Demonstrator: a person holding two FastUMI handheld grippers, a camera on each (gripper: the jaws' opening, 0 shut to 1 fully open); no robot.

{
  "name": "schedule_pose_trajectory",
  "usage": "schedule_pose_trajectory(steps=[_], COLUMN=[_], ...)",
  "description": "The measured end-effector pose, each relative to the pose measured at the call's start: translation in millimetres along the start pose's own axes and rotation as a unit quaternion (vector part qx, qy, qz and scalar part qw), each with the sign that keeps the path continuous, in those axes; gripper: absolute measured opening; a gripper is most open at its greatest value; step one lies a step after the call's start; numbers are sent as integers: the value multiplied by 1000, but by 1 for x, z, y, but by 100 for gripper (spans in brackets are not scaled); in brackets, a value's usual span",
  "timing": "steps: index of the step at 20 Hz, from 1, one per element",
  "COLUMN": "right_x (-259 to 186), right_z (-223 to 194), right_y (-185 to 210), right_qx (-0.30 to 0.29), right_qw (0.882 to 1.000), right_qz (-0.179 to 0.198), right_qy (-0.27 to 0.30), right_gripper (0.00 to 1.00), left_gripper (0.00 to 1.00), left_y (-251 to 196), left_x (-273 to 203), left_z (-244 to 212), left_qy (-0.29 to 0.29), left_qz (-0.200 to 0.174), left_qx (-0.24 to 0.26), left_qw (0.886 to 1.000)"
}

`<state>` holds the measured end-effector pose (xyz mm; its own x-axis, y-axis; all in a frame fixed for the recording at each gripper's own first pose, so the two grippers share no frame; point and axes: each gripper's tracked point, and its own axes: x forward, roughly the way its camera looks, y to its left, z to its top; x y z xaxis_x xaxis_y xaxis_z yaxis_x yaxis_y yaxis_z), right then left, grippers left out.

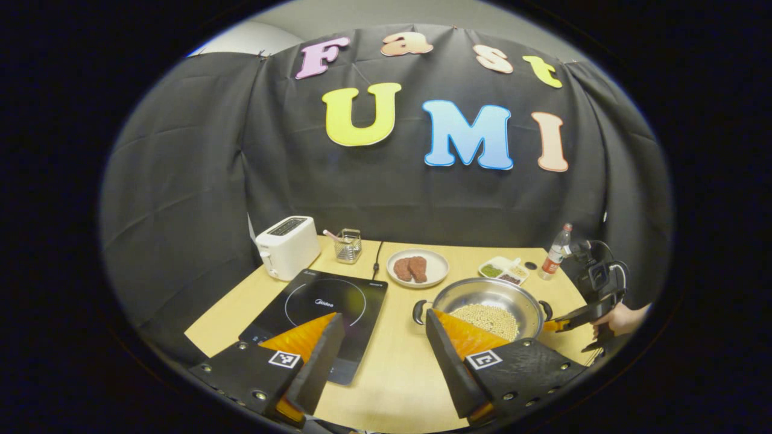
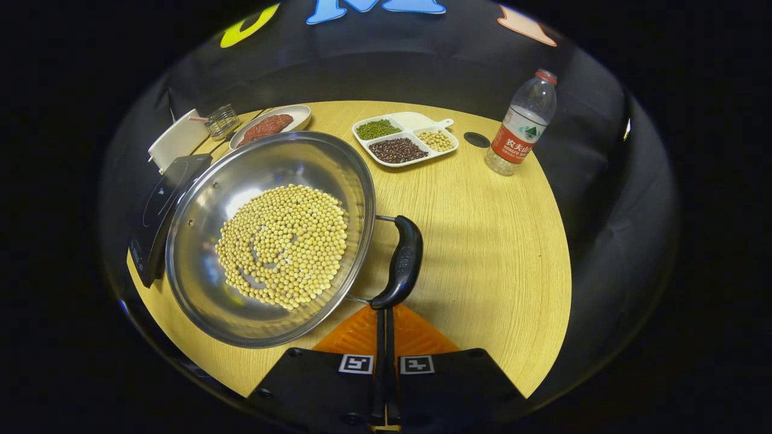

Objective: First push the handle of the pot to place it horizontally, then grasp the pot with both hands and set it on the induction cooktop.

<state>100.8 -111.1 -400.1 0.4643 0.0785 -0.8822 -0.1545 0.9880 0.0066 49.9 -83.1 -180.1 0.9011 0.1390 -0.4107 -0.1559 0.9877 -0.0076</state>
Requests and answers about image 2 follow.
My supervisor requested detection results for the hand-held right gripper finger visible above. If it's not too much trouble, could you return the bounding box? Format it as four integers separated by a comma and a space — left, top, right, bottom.
246, 304, 387, 432
386, 304, 531, 432

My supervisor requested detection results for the pile of soybeans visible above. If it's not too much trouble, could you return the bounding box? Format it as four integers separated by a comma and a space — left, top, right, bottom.
215, 184, 349, 311

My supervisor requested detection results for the steel pot with black handles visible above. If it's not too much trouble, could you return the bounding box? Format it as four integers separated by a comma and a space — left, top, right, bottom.
165, 131, 424, 349

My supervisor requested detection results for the black induction cooktop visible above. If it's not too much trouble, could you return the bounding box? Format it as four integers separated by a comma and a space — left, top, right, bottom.
130, 154, 212, 287

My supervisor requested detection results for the heap of dark red beans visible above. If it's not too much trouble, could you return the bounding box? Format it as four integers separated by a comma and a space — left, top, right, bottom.
369, 138, 429, 165

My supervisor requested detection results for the small heap of yellow beans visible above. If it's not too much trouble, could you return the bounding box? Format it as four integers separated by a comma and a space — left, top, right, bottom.
417, 130, 455, 152

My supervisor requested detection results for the heap of green mung beans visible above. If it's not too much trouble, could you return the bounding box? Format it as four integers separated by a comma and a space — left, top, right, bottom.
356, 119, 402, 140

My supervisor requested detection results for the white divided tray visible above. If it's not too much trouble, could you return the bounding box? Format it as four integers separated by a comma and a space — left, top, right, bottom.
352, 112, 460, 168

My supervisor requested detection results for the white oval plate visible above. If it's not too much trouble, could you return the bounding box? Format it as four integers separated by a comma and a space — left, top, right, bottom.
229, 105, 312, 151

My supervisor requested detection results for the clear water bottle red label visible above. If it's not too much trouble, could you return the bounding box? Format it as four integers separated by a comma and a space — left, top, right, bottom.
486, 68, 558, 177

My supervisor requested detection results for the white toaster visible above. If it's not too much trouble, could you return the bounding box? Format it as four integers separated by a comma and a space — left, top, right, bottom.
148, 108, 209, 175

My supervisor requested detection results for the small wire basket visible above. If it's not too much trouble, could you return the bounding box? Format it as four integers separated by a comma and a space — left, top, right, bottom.
204, 104, 241, 140

